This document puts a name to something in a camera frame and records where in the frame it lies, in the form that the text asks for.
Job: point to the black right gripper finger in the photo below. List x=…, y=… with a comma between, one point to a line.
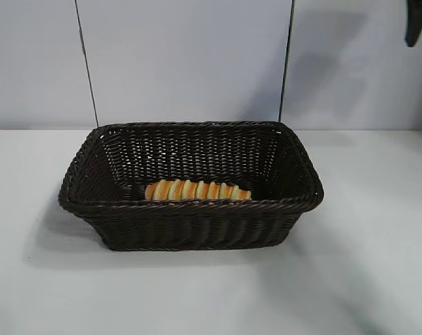
x=418, y=21

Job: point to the long twisted bread loaf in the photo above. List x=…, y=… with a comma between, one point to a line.
x=197, y=190

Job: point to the dark brown woven basket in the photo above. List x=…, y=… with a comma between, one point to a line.
x=197, y=227

